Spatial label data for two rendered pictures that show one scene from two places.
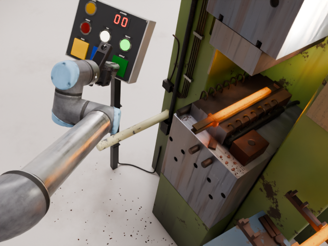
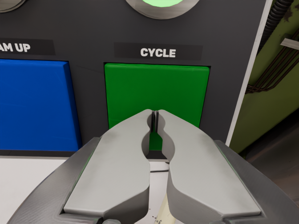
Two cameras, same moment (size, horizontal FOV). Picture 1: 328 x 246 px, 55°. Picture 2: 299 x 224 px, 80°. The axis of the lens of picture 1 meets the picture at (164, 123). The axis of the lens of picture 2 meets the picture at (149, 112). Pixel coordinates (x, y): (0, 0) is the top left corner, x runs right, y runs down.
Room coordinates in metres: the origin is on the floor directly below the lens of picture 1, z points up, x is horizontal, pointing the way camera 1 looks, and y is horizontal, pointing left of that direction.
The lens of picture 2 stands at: (0.99, 0.27, 1.13)
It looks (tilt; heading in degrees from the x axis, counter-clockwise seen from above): 57 degrees down; 338
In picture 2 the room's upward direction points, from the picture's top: 4 degrees clockwise
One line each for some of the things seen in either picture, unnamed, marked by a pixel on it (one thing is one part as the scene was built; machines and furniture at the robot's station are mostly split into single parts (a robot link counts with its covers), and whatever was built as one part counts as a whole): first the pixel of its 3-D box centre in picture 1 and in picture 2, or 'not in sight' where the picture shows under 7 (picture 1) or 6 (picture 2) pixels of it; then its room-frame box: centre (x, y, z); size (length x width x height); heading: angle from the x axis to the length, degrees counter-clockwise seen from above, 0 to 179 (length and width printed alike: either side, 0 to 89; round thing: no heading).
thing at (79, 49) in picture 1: (80, 49); not in sight; (1.13, 0.43, 1.01); 0.07 x 0.05 x 0.07; 71
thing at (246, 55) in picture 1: (274, 30); not in sight; (1.04, -0.32, 1.32); 0.42 x 0.20 x 0.10; 136
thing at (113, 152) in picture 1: (114, 113); not in sight; (1.21, 0.28, 0.54); 0.04 x 0.04 x 1.08; 46
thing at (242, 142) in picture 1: (248, 147); not in sight; (0.80, -0.34, 0.95); 0.12 x 0.09 x 0.07; 136
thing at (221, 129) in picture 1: (242, 103); not in sight; (1.04, -0.32, 0.96); 0.42 x 0.20 x 0.09; 136
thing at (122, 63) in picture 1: (119, 66); (154, 109); (1.07, 0.24, 1.00); 0.07 x 0.05 x 0.07; 71
